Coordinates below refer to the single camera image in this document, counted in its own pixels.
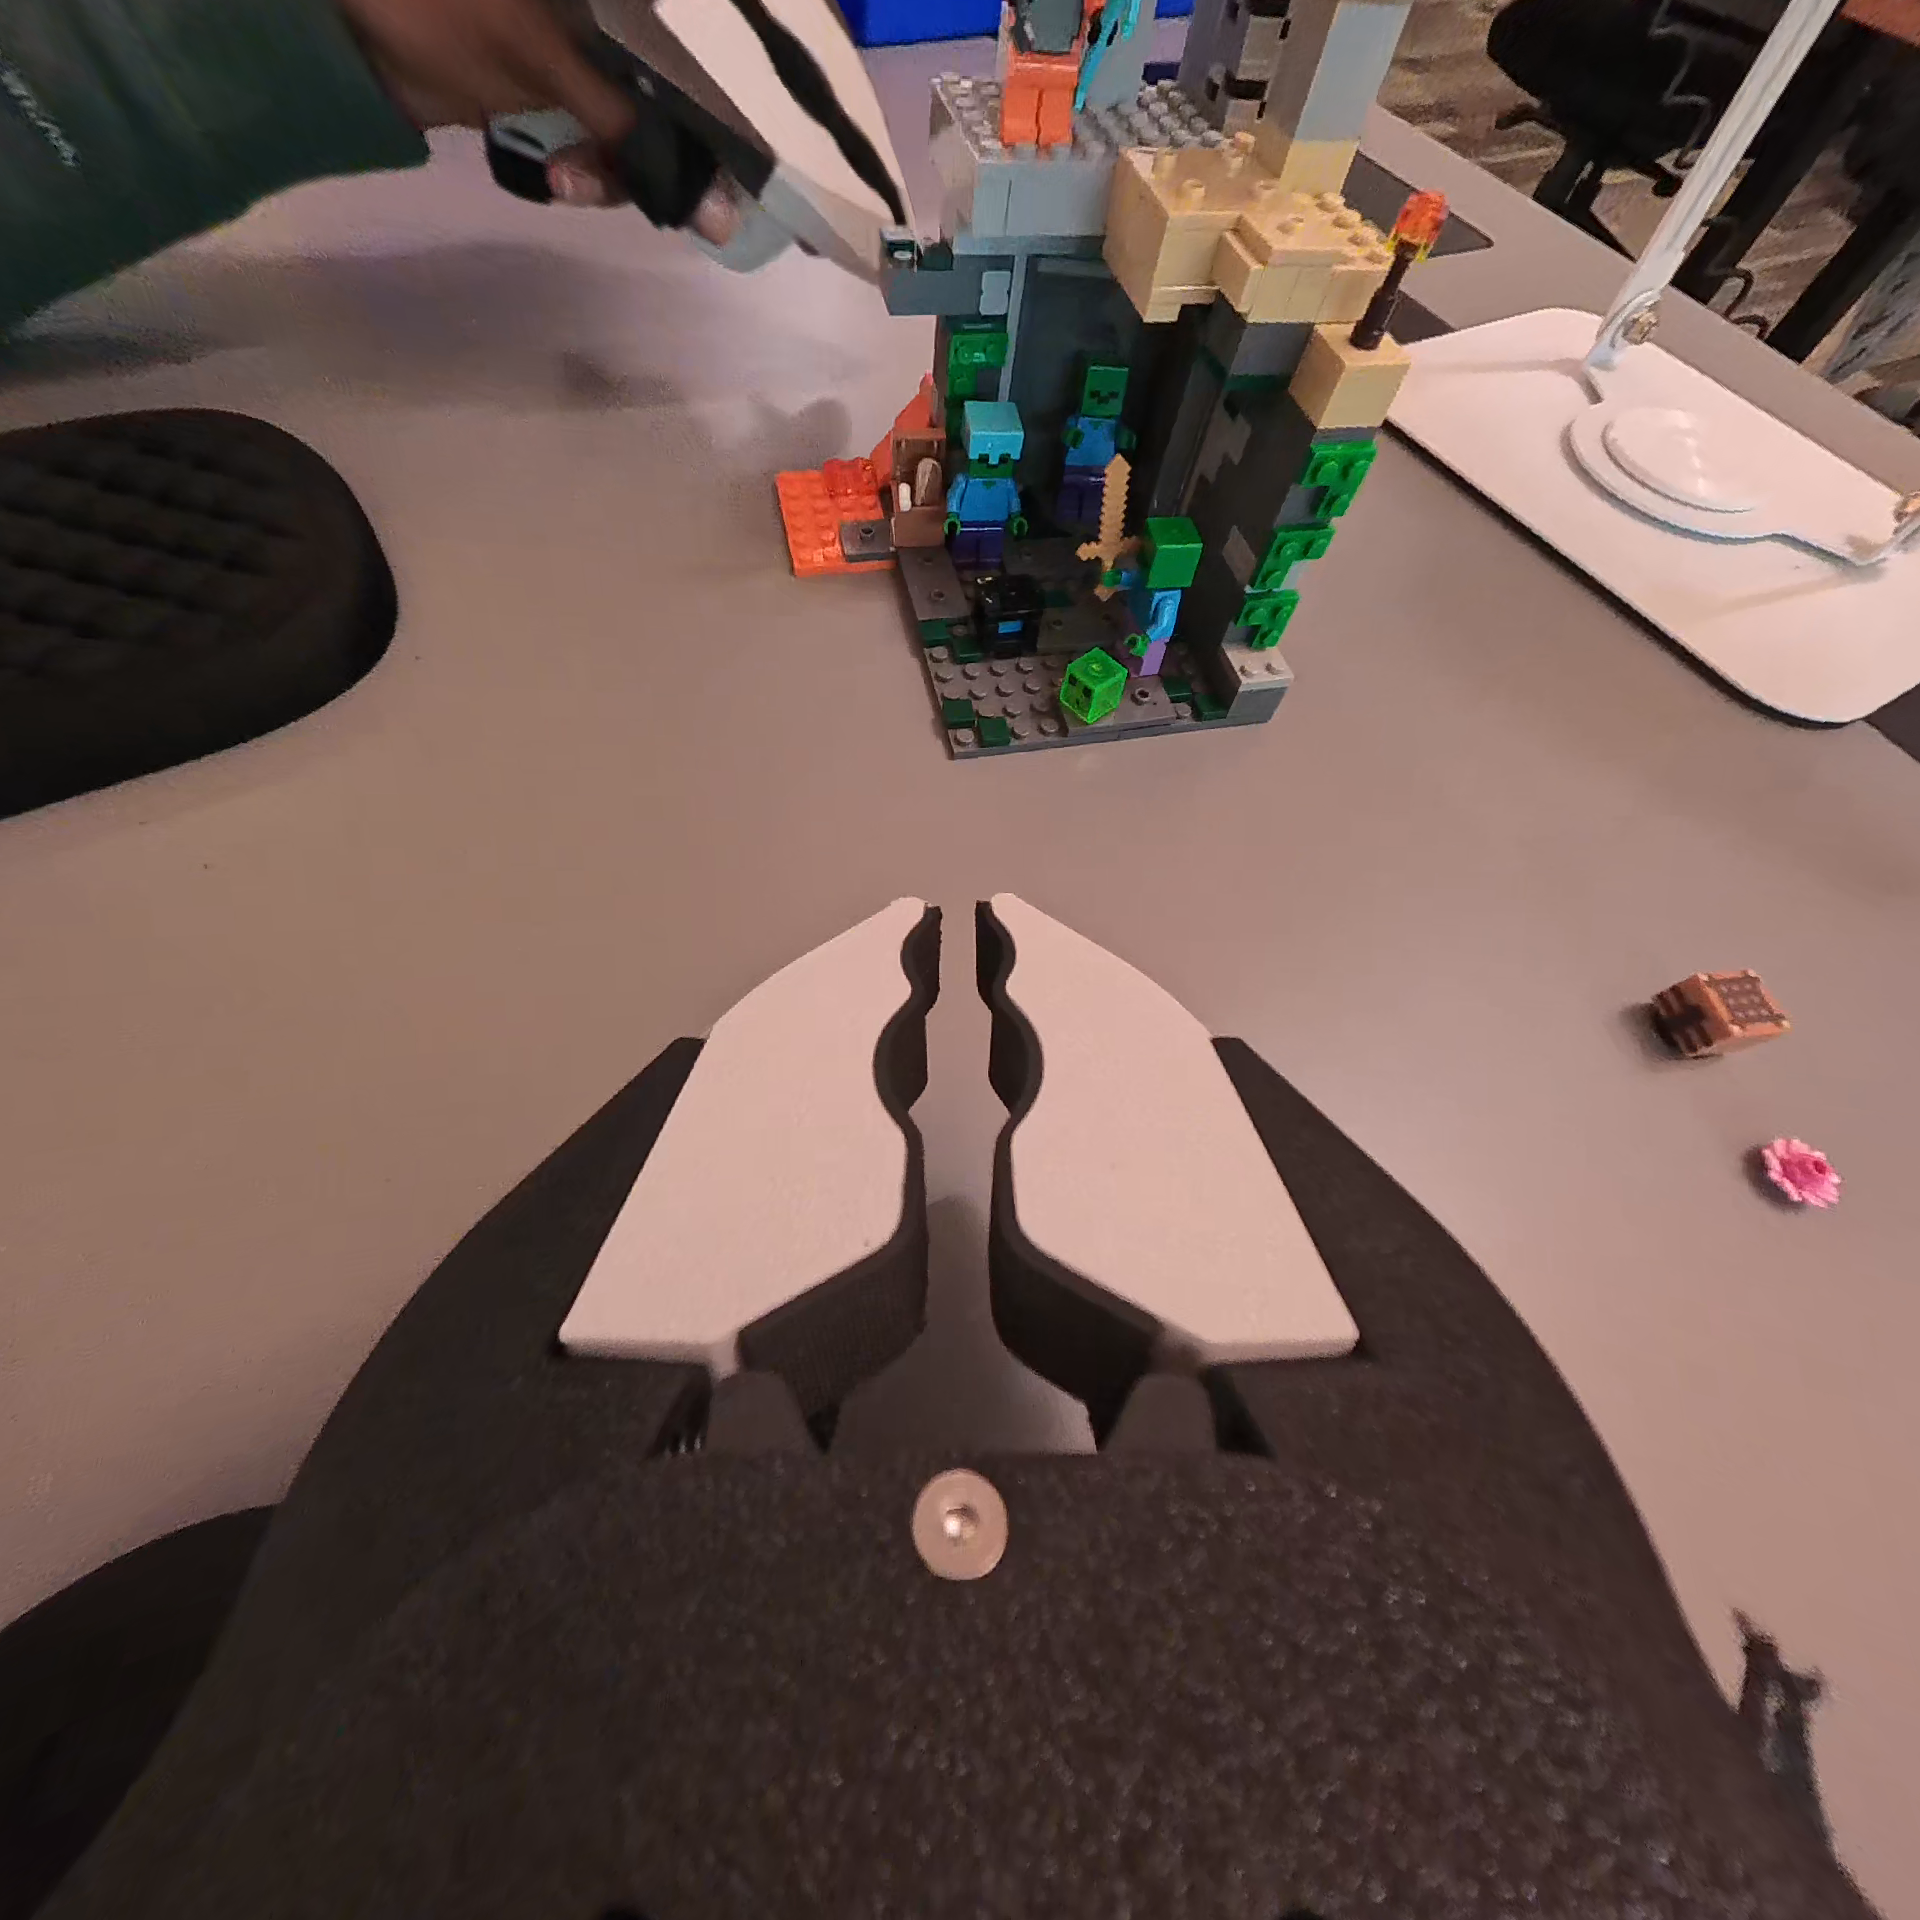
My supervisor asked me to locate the brown toy brick head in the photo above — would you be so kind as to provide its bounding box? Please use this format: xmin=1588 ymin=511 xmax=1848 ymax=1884
xmin=1650 ymin=967 xmax=1795 ymax=1062

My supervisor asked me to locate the black office chair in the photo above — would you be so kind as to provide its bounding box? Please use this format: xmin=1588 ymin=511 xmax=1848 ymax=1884
xmin=1486 ymin=0 xmax=1788 ymax=212

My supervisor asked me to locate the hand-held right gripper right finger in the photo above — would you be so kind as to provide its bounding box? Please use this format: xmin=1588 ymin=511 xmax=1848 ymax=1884
xmin=975 ymin=892 xmax=1364 ymax=1449

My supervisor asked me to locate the person's left forearm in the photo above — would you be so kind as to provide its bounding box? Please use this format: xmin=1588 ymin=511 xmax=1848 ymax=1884
xmin=0 ymin=0 xmax=429 ymax=337

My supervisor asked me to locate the white book stand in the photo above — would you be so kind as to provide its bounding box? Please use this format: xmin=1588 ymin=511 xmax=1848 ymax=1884
xmin=1387 ymin=0 xmax=1920 ymax=727

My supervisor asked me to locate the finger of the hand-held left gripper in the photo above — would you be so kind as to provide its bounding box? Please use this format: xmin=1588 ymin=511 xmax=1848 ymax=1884
xmin=590 ymin=0 xmax=896 ymax=284
xmin=739 ymin=0 xmax=911 ymax=226

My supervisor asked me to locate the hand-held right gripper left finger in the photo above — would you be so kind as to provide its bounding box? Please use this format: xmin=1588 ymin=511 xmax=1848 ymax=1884
xmin=557 ymin=896 xmax=943 ymax=1444

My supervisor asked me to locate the grey desk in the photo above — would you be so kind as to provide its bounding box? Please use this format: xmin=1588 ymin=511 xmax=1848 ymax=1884
xmin=0 ymin=89 xmax=1920 ymax=1920

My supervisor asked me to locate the toy brick model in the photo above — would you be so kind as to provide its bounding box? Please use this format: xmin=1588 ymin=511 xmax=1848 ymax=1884
xmin=775 ymin=0 xmax=1450 ymax=761

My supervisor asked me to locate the person's left hand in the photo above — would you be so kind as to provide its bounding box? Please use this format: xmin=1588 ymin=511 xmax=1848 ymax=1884
xmin=347 ymin=0 xmax=746 ymax=242

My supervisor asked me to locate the black chair armrest pad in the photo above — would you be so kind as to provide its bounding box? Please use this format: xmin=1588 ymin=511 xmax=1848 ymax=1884
xmin=0 ymin=407 xmax=400 ymax=818

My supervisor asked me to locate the blue plastic bin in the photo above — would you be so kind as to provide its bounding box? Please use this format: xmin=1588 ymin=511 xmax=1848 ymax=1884
xmin=838 ymin=0 xmax=1008 ymax=47

